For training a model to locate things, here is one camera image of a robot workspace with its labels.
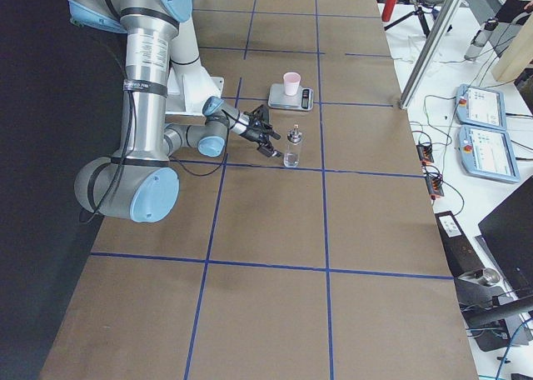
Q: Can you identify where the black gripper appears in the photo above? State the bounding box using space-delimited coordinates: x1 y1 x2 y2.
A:
242 118 281 158

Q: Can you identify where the clear glass sauce bottle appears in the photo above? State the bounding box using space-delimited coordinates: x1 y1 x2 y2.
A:
283 124 303 168

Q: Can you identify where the pink plastic cup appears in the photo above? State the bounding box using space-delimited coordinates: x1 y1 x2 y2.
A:
282 72 301 97

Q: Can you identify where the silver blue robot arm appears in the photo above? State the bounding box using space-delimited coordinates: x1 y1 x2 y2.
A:
68 0 277 223

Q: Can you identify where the silver kitchen scale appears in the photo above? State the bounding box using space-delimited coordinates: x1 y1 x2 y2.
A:
267 83 314 112

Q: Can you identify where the upper orange black connector box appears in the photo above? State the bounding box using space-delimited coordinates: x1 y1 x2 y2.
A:
416 143 434 165

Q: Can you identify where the orange black connector box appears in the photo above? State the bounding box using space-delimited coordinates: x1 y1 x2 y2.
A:
425 172 444 200
416 143 434 165

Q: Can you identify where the lower orange black connector box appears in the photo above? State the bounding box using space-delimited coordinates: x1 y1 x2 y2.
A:
425 172 444 200

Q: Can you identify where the red cylinder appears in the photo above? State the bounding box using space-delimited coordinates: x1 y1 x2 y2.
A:
381 0 401 22

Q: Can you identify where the black tripod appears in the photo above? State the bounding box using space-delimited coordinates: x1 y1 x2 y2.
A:
383 0 442 38

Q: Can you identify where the upper blue teach pendant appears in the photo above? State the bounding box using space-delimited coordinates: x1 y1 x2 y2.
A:
456 84 507 130

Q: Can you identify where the blue teach pendant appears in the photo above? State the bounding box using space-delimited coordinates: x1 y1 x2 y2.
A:
456 84 507 130
457 125 521 183

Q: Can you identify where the lower blue teach pendant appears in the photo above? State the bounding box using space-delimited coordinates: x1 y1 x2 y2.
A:
457 125 521 183

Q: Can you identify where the black box with label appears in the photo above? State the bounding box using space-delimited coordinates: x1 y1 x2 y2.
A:
435 211 485 278

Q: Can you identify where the black monitor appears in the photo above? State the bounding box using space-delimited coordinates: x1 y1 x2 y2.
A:
479 177 532 288

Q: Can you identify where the wooden beam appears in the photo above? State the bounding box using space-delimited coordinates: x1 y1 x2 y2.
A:
491 11 532 83

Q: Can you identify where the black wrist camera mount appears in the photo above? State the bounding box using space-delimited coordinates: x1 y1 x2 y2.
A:
248 104 270 127

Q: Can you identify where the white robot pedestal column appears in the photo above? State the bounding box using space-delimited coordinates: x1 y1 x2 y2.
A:
166 17 224 116

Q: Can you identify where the aluminium frame post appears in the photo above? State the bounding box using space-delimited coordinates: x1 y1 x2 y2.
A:
398 0 463 109

